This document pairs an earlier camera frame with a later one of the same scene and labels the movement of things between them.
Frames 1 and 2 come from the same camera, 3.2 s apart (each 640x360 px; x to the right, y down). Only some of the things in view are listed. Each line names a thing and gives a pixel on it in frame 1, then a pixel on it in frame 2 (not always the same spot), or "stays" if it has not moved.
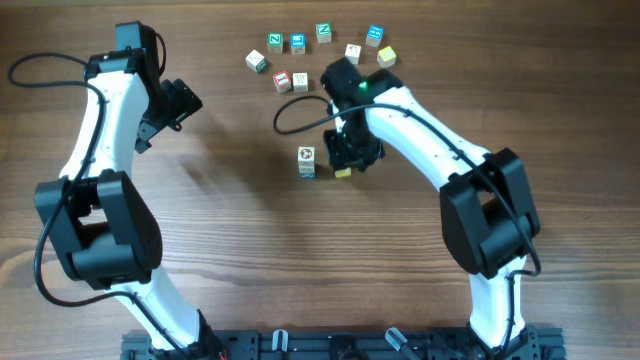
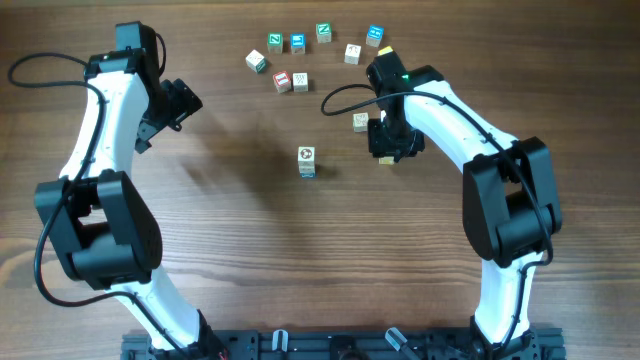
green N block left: x=275 y=42 stays
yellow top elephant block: x=343 y=173 to x=386 y=160
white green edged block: x=306 y=166 stays
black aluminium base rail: x=347 y=345 stays
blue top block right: x=374 y=35 stays
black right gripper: x=342 y=161 to x=380 y=149
